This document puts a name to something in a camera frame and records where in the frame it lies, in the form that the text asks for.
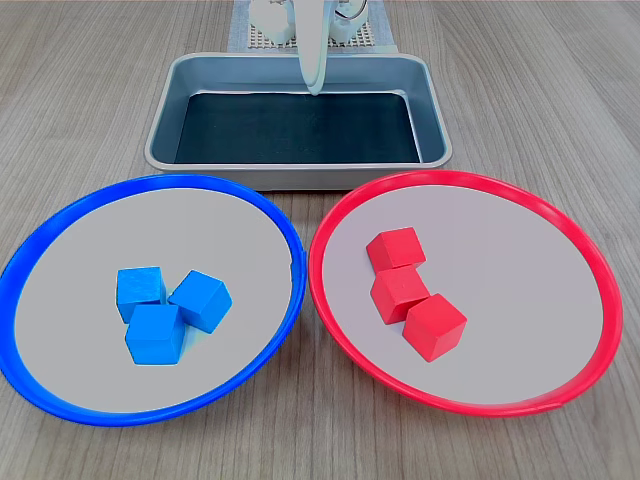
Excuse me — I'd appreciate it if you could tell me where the steel tray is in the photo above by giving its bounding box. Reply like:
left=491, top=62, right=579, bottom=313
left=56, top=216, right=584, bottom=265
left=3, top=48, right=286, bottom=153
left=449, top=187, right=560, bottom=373
left=143, top=52, right=454, bottom=192

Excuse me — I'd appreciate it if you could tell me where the red cube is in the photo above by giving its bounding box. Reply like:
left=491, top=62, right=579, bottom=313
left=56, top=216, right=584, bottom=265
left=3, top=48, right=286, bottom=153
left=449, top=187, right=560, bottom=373
left=369, top=266, right=432, bottom=326
left=365, top=227, right=427, bottom=272
left=402, top=293, right=469, bottom=364

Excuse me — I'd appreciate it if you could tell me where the pale perforated base plate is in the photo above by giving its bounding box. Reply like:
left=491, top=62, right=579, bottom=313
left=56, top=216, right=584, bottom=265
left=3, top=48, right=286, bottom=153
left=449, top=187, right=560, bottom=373
left=247, top=9, right=377, bottom=51

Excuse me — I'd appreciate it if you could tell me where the red-rimmed white plate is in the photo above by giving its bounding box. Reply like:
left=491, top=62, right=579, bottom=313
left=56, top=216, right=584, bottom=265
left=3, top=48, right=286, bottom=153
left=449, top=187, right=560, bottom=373
left=308, top=169, right=624, bottom=419

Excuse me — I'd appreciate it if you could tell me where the blue-rimmed white plate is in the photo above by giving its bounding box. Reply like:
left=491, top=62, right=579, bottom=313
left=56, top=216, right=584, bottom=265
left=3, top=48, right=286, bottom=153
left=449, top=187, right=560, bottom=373
left=0, top=173, right=307, bottom=428

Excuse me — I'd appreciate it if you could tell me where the blue cube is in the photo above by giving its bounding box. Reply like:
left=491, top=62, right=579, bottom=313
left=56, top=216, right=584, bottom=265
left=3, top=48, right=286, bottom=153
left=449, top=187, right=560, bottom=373
left=124, top=303, right=187, bottom=366
left=167, top=269, right=234, bottom=335
left=115, top=266, right=168, bottom=324

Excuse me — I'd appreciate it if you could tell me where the black tray mat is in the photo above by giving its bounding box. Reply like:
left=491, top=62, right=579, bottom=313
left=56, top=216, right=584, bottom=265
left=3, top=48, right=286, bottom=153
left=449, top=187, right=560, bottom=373
left=173, top=91, right=423, bottom=165

